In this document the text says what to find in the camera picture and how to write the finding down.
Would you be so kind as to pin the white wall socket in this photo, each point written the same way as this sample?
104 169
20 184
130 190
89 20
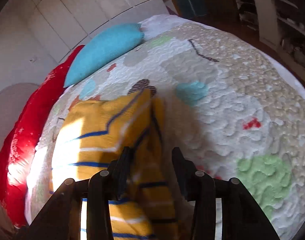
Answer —
33 59

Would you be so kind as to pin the white shelf unit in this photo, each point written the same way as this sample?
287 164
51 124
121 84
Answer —
281 26

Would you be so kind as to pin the white bed sheet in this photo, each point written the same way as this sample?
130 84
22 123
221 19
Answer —
157 24

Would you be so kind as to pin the long red pillow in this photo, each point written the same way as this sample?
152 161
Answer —
18 149

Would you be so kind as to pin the white arched headboard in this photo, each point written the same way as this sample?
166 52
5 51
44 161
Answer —
12 101

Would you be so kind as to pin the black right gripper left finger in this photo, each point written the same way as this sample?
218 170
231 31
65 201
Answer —
60 217

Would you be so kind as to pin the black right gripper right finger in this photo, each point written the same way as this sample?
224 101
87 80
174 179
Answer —
223 208

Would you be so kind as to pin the dark wooden door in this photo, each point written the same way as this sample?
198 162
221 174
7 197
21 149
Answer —
200 0

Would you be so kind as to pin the yellow striped knit sweater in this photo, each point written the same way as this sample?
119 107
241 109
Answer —
94 133

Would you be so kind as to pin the patchwork quilted bedspread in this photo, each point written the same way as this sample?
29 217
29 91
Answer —
231 110

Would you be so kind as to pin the white glossy wardrobe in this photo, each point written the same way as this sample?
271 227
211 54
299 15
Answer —
61 25

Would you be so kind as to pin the turquoise knit pillow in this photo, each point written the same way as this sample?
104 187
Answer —
102 49

